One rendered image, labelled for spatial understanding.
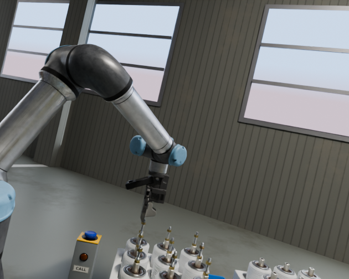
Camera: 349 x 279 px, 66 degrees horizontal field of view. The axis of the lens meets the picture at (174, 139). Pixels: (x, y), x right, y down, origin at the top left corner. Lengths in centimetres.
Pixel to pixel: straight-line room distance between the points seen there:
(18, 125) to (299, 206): 245
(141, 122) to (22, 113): 30
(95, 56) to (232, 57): 238
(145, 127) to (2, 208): 41
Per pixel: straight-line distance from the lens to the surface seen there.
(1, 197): 62
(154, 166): 108
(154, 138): 84
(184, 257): 121
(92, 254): 99
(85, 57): 72
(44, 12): 466
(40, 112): 76
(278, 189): 275
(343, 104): 282
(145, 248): 118
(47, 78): 78
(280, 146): 275
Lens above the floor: 70
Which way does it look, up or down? level
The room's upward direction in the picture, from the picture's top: 13 degrees clockwise
